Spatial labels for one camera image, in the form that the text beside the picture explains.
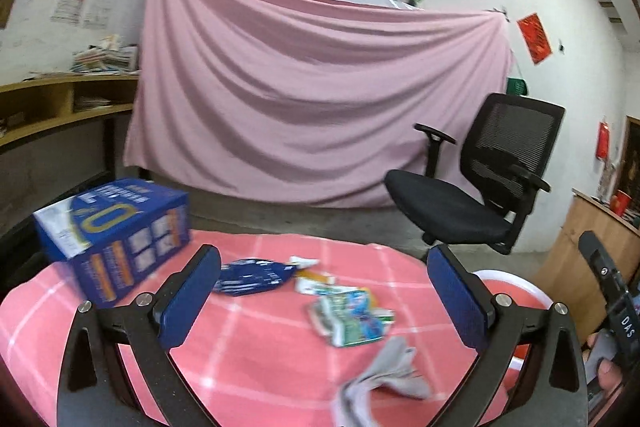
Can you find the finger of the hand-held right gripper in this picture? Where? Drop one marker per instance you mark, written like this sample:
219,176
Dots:
597,257

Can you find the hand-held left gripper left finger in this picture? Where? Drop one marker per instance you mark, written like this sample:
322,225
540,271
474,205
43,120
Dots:
192,302

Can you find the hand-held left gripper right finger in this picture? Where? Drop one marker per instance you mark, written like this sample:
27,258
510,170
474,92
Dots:
457,302

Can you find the blue foil packet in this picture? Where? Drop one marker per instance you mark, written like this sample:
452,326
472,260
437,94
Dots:
250,277

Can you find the blue cardboard box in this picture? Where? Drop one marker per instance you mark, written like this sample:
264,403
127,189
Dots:
115,239

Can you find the grey cloth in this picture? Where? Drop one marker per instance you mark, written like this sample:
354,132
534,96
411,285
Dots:
385,377

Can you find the green white paper package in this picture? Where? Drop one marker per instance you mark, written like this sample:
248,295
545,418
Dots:
350,317

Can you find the white printed sachet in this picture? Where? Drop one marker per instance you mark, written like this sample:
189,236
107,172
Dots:
302,262

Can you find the orange sachet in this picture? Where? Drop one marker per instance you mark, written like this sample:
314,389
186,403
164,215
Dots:
317,278

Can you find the person's right hand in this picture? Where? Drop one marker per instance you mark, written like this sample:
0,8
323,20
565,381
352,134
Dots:
607,374

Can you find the wooden cabinet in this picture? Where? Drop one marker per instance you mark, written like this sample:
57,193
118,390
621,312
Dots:
570,252

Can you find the red cup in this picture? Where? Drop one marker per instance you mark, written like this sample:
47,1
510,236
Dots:
621,203

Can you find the red white plastic stool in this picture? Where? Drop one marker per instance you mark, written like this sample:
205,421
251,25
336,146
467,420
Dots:
520,282

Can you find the black office chair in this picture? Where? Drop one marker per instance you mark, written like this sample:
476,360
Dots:
450,207

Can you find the pink checked tablecloth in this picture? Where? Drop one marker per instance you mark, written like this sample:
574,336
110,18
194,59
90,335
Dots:
280,357

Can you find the books inside shelf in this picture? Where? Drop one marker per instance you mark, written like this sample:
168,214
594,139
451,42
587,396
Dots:
92,103

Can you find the pink hanging cloth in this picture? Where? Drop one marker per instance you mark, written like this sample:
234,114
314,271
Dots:
300,97

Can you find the stack of books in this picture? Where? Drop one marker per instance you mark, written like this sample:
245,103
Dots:
105,57

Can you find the red paper wall sign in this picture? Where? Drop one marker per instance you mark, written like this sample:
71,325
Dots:
535,38

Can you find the wooden wall shelf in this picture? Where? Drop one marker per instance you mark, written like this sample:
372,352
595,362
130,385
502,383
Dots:
50,107

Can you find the white wall papers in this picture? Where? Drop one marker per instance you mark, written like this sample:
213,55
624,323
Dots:
82,4

